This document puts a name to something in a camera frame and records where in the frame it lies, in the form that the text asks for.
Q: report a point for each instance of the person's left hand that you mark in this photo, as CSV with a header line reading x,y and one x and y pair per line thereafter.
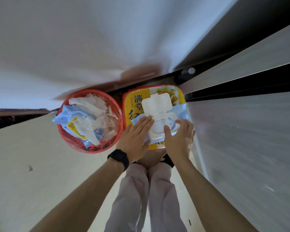
x,y
133,142

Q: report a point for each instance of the person's right hand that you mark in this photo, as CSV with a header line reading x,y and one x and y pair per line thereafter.
x,y
180,142

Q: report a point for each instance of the person's right thumb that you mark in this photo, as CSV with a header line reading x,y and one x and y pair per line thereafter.
x,y
167,134

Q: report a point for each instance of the person's left middle finger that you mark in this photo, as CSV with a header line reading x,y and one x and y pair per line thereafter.
x,y
143,124

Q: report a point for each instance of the person's left little finger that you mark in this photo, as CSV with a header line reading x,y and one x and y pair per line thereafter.
x,y
128,130

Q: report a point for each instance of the person's left thumb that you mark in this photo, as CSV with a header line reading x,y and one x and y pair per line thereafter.
x,y
147,143

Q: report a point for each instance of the blue wet wipes packet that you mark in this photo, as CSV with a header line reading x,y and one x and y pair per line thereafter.
x,y
159,113

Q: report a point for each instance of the person's right forearm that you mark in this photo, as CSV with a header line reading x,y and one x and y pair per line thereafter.
x,y
207,198

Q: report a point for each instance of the person's left forearm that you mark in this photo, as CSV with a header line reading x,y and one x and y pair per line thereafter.
x,y
87,195

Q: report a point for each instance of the yellow printed box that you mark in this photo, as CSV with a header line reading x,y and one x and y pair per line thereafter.
x,y
133,103

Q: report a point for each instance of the black smartwatch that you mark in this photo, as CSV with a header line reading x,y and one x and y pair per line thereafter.
x,y
119,157

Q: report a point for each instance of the crumpled white wipes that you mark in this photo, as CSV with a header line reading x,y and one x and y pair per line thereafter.
x,y
99,106

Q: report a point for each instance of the light grey trousers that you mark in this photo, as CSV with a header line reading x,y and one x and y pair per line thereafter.
x,y
145,198

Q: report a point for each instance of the red plastic basket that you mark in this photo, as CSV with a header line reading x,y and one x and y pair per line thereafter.
x,y
70,140

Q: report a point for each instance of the empty blue wipes packet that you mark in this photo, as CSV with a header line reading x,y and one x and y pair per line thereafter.
x,y
70,120

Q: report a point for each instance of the black round door stopper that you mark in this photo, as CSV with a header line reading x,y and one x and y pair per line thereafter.
x,y
187,72

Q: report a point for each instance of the grey sliding door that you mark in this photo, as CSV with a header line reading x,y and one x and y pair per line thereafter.
x,y
246,142

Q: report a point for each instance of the dark wooden furniture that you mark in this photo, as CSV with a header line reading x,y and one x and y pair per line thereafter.
x,y
12,117

